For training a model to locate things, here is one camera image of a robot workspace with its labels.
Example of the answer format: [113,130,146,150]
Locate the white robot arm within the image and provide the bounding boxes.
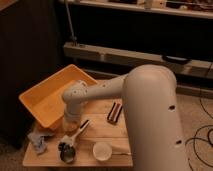
[62,65,190,171]

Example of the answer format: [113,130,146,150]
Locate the white paper cup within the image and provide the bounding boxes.
[93,142,112,162]

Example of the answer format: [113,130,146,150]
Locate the yellow plastic bin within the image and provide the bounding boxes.
[19,64,97,130]

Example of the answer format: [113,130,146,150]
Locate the wooden table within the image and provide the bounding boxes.
[23,99,133,169]

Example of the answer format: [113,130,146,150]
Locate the crumpled blue grey cloth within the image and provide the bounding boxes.
[27,131,54,155]

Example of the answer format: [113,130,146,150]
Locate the metal fork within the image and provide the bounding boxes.
[112,152,131,156]

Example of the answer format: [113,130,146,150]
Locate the metal pole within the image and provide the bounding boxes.
[64,0,77,46]

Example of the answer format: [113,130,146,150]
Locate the metal ladle with white handle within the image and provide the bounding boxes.
[58,120,90,163]

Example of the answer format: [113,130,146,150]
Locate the grey metal shelf rail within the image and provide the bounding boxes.
[63,42,213,79]

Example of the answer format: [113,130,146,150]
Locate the black cables on floor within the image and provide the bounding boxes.
[185,63,213,168]

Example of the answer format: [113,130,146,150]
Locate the upper wall shelf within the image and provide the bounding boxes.
[59,0,213,20]

